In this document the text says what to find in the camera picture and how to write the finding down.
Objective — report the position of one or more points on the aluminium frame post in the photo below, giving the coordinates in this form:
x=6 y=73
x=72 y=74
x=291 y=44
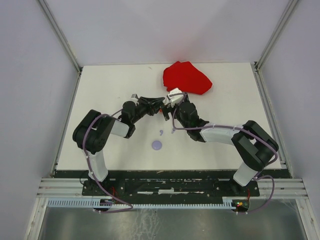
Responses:
x=285 y=17
x=59 y=34

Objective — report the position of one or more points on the left aluminium frame post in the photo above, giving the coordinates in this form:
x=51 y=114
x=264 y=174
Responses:
x=59 y=34

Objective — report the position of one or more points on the red cloth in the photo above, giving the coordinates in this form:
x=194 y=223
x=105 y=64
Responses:
x=186 y=77

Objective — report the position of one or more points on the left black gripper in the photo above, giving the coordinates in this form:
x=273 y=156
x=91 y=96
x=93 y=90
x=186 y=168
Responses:
x=154 y=108

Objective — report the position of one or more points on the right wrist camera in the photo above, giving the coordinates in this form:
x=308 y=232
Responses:
x=175 y=96

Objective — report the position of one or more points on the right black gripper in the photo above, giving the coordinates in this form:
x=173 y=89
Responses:
x=165 y=111

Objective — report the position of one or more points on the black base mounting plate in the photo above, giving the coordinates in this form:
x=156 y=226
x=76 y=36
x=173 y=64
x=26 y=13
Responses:
x=171 y=186

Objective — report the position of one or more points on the white earbud charging case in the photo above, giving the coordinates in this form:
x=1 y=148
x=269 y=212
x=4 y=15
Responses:
x=166 y=101

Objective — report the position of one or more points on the aluminium frame rail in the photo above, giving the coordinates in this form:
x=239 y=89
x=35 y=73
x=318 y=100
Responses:
x=72 y=188

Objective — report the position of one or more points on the right aluminium frame post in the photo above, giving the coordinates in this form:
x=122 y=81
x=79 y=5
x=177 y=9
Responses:
x=285 y=17

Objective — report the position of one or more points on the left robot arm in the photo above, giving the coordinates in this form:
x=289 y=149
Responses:
x=93 y=131

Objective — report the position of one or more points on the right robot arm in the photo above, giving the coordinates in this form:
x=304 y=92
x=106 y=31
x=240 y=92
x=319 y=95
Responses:
x=255 y=146

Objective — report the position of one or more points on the purple earbud charging case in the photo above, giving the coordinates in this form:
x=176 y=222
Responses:
x=156 y=145

